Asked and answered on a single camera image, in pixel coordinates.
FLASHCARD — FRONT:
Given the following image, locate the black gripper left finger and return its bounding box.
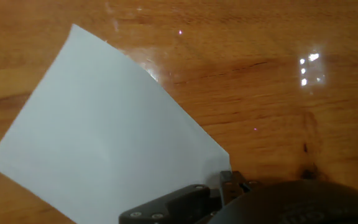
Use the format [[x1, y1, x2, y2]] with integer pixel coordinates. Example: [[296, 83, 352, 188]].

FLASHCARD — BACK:
[[119, 170, 234, 224]]

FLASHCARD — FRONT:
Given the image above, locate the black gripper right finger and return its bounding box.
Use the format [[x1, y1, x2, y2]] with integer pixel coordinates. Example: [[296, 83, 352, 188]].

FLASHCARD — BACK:
[[231, 170, 262, 200]]

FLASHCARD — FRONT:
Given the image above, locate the white paper sheet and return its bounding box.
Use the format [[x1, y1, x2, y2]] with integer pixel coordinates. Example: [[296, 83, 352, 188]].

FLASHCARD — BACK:
[[0, 23, 232, 224]]

